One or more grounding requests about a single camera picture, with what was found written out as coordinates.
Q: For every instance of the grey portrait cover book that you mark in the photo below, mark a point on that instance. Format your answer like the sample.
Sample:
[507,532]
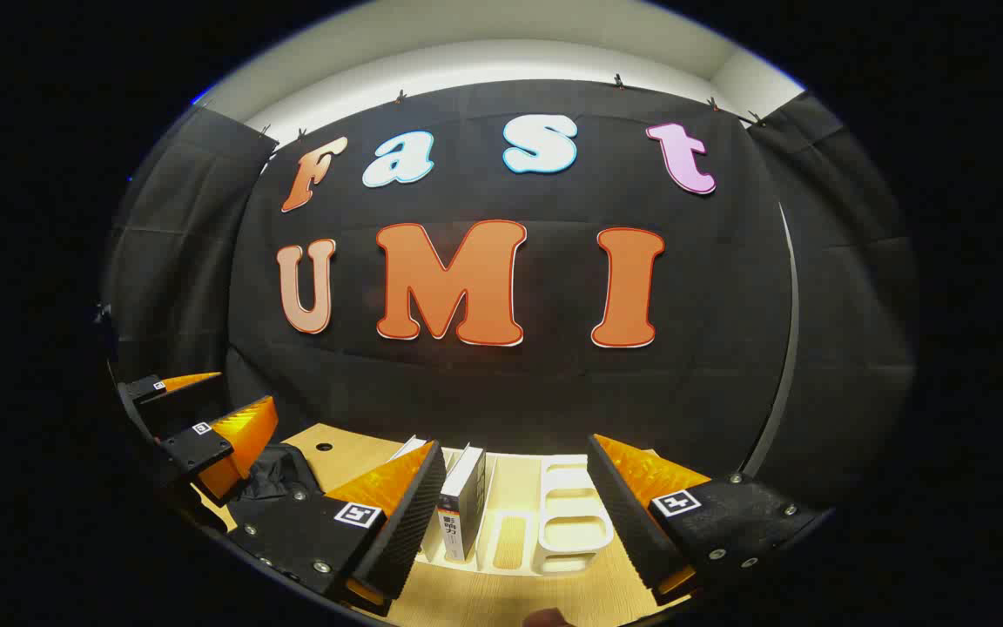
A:
[460,505]

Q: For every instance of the black backdrop cloth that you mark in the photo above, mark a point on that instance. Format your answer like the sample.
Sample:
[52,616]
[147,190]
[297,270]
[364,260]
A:
[710,392]

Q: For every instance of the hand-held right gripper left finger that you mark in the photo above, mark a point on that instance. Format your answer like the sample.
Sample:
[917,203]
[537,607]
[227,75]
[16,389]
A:
[410,522]

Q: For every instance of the white bookshelf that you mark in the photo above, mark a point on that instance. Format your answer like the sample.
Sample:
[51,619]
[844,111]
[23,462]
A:
[571,522]

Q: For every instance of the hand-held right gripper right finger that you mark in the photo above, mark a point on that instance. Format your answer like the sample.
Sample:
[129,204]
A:
[628,522]

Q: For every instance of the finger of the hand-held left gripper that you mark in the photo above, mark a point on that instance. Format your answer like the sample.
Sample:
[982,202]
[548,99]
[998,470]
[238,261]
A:
[197,446]
[140,392]

